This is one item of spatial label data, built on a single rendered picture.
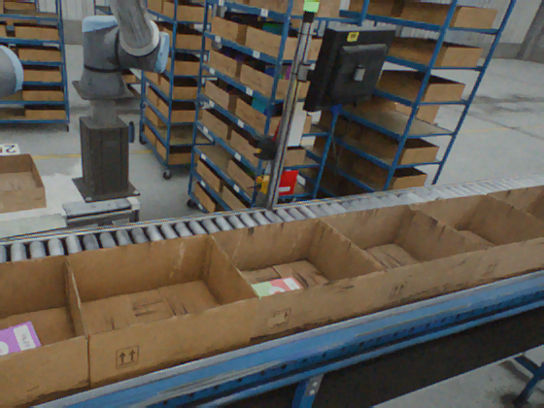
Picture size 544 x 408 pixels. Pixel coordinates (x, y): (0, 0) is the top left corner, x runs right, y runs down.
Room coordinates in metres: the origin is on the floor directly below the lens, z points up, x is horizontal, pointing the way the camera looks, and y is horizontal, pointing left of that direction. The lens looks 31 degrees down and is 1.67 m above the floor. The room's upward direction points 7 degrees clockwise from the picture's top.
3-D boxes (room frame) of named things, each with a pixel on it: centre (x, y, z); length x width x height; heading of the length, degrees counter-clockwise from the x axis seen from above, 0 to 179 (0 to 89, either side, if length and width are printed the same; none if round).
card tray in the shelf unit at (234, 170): (2.56, -0.35, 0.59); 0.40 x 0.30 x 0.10; 25
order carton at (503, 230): (1.33, -0.96, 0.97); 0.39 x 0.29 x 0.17; 116
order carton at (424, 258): (1.15, -0.61, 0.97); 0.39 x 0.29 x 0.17; 117
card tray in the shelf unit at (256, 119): (2.56, -0.35, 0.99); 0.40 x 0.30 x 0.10; 23
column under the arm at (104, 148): (1.81, 0.48, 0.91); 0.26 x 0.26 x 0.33; 32
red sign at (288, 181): (1.87, -0.36, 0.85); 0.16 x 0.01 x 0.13; 117
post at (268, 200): (1.82, -0.31, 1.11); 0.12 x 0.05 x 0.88; 117
